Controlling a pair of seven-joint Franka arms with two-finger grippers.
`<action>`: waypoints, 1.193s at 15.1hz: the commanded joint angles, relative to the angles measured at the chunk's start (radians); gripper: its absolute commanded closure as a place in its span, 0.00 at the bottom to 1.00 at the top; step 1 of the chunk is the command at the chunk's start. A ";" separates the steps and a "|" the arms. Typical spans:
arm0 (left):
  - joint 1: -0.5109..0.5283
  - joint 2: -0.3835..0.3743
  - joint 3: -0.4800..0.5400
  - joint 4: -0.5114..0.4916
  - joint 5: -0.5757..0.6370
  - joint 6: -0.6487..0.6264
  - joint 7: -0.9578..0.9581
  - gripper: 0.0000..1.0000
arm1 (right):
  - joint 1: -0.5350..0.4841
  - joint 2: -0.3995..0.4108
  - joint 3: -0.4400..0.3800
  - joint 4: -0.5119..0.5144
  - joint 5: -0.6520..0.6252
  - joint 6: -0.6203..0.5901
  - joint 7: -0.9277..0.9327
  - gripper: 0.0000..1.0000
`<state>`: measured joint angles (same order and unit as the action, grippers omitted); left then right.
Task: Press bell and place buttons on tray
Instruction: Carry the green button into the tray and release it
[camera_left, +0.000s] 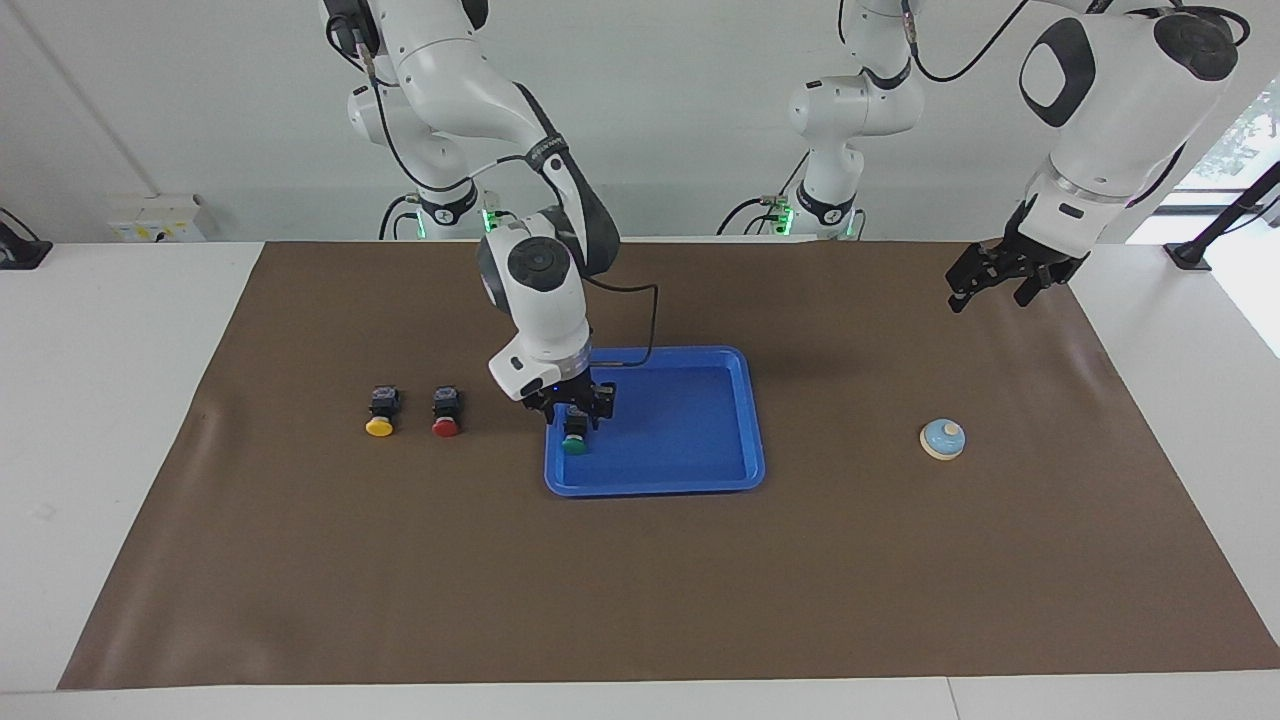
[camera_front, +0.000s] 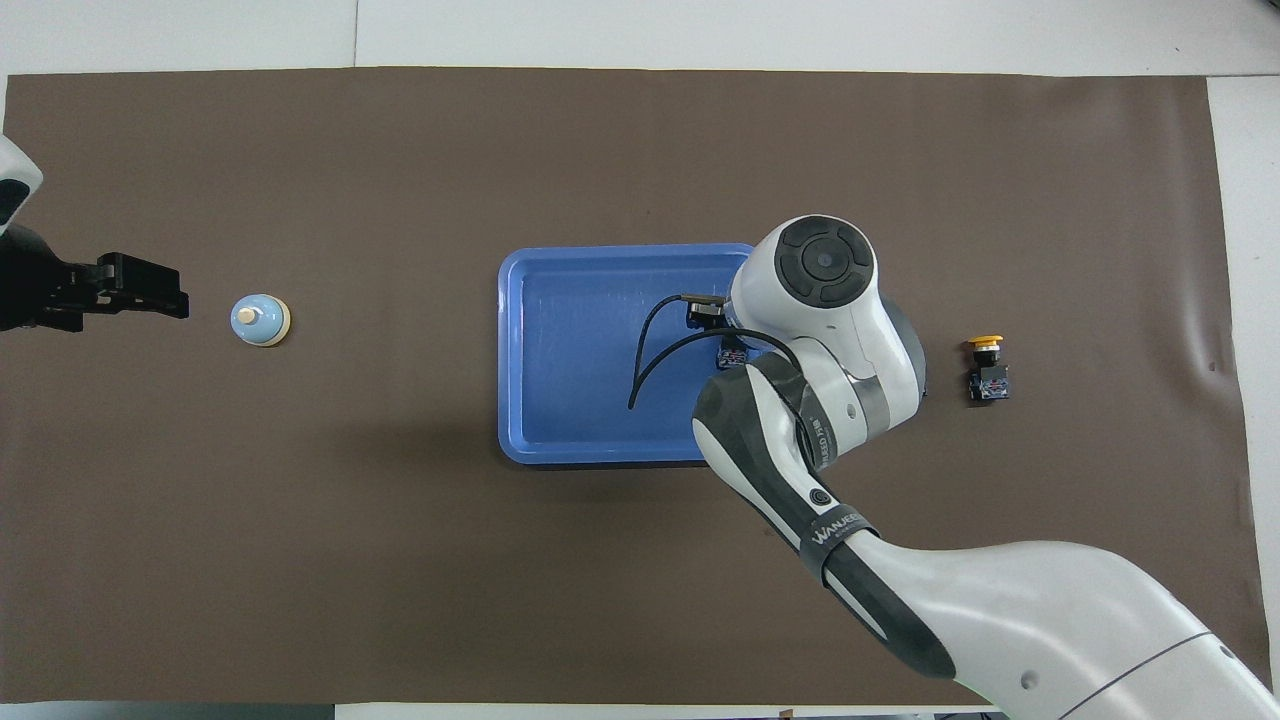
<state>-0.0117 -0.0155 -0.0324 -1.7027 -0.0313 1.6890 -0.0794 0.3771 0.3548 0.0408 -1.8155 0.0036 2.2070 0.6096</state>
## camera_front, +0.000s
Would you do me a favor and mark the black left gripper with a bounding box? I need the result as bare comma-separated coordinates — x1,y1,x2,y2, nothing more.
0,225,191,333

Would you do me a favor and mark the light blue call bell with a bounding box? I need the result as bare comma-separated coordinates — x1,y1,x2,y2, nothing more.
230,293,293,349

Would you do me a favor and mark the brown table mat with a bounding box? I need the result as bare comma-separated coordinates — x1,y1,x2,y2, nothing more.
0,67,1271,706

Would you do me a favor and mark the blue plastic tray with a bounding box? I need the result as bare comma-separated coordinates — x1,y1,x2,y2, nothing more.
497,243,756,467

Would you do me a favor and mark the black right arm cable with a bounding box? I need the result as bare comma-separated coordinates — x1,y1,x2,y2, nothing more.
627,293,801,411

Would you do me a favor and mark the yellow push button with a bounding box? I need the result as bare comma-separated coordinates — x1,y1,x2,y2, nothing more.
965,335,1011,403

